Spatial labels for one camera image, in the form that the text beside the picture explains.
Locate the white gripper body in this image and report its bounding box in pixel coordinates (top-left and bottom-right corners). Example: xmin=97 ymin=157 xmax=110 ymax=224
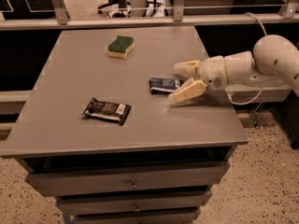
xmin=197 ymin=56 xmax=228 ymax=91

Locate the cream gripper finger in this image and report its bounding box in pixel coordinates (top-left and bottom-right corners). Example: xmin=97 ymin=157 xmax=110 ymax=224
xmin=168 ymin=77 xmax=207 ymax=105
xmin=174 ymin=60 xmax=201 ymax=77

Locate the blue rxbar blueberry wrapper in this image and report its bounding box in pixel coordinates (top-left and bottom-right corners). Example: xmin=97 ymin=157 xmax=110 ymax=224
xmin=149 ymin=77 xmax=182 ymax=94

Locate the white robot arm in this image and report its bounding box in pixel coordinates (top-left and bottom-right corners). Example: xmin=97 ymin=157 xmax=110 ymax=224
xmin=168 ymin=35 xmax=299 ymax=104

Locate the green and yellow sponge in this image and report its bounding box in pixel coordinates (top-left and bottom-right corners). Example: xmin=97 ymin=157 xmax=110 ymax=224
xmin=108 ymin=35 xmax=135 ymax=59

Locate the black rxbar chocolate wrapper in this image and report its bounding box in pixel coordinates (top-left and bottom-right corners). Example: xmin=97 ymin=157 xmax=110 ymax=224
xmin=83 ymin=97 xmax=131 ymax=126

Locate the top grey drawer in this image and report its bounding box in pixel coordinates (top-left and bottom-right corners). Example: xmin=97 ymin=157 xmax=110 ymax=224
xmin=26 ymin=161 xmax=230 ymax=196

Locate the grey drawer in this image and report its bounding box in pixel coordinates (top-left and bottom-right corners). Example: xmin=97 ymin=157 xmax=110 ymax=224
xmin=57 ymin=189 xmax=211 ymax=215
xmin=64 ymin=207 xmax=200 ymax=224
xmin=26 ymin=161 xmax=230 ymax=196

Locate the grey drawer cabinet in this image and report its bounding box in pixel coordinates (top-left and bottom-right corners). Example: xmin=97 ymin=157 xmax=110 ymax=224
xmin=0 ymin=26 xmax=249 ymax=224

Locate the black office chair base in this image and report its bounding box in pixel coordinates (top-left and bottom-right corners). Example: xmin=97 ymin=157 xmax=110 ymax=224
xmin=97 ymin=0 xmax=131 ymax=18

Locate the middle grey drawer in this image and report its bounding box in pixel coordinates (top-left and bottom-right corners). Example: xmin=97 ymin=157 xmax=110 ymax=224
xmin=57 ymin=189 xmax=211 ymax=215

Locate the bottom grey drawer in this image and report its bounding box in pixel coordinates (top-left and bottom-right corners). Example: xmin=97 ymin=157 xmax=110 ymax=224
xmin=64 ymin=207 xmax=200 ymax=224

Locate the white cable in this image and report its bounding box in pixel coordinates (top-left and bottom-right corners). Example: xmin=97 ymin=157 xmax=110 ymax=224
xmin=225 ymin=11 xmax=269 ymax=106

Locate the metal railing frame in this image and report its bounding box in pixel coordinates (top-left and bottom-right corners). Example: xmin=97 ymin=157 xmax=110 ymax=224
xmin=0 ymin=0 xmax=299 ymax=31

